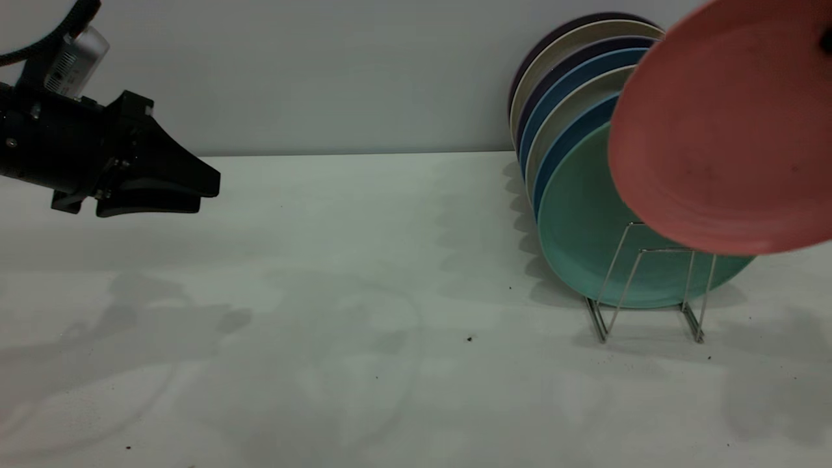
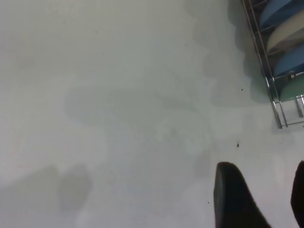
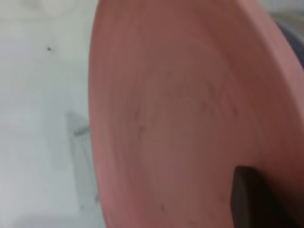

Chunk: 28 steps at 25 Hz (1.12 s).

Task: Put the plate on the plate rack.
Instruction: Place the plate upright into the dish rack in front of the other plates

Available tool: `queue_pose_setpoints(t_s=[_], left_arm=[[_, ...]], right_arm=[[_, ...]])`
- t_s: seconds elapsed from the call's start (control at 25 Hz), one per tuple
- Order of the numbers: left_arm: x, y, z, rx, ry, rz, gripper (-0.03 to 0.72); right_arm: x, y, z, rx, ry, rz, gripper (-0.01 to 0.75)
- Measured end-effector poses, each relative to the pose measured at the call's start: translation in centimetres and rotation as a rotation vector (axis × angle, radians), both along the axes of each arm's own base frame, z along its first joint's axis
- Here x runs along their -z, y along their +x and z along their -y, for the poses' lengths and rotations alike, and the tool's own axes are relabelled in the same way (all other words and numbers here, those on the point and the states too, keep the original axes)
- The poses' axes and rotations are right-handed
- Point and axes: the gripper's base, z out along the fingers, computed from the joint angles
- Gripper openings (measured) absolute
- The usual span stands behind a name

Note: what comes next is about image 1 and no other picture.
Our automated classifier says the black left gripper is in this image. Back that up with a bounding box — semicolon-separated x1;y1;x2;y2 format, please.
0;84;221;218

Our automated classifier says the pink round plate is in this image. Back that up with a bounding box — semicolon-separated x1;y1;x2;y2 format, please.
608;0;832;255

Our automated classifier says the beige round plate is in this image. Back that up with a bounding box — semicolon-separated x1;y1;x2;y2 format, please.
510;19;665;150
525;65;636;196

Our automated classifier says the dark navy round plate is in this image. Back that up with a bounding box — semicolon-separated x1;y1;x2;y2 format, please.
518;37;657;153

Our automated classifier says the blue round plate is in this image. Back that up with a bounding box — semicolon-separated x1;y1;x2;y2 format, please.
533;91;619;218
520;49;651;176

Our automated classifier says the dark purple round plate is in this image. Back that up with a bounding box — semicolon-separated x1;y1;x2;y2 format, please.
509;12;657;124

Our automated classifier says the green round plate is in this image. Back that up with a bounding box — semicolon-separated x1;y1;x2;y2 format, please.
537;122;755;309

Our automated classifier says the black braided cable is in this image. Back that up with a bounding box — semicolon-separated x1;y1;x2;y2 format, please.
0;0;102;67

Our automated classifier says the silver wire plate rack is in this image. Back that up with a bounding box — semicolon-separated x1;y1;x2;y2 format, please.
585;221;718;345

